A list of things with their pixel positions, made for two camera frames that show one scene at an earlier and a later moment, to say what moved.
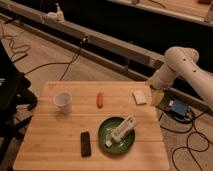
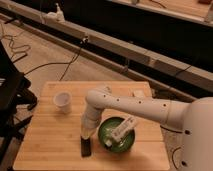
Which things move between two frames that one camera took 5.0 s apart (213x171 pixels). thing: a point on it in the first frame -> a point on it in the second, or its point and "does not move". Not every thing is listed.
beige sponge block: (139, 97) does not move
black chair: (14, 88) does not move
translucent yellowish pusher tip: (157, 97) -> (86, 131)
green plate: (116, 147) does not move
